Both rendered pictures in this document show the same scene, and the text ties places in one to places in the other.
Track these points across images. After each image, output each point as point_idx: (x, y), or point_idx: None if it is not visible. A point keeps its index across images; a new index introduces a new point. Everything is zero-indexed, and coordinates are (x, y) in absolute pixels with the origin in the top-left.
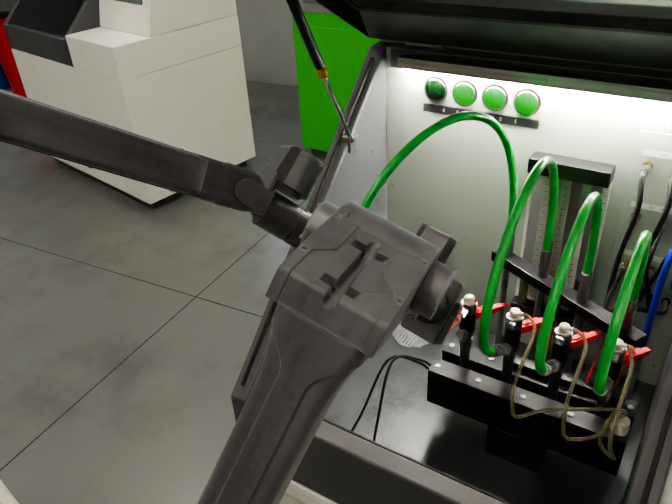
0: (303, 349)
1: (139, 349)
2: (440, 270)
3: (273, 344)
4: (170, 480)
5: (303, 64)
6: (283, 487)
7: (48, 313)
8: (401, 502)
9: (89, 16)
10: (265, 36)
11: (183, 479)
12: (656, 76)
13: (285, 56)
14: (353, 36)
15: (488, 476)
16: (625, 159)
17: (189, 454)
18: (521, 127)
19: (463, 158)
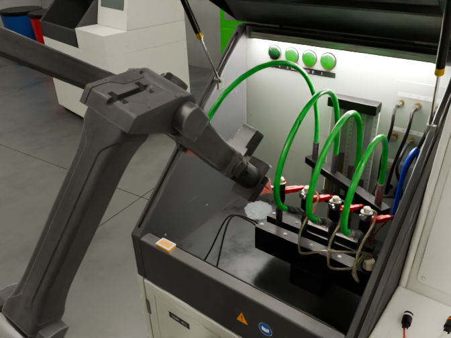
0: (96, 131)
1: (101, 226)
2: (188, 104)
3: (83, 129)
4: (109, 308)
5: None
6: (89, 215)
7: (47, 200)
8: (226, 303)
9: (90, 17)
10: (207, 37)
11: (117, 308)
12: (405, 44)
13: (219, 51)
14: None
15: (288, 296)
16: (387, 98)
17: (123, 293)
18: (325, 77)
19: (291, 97)
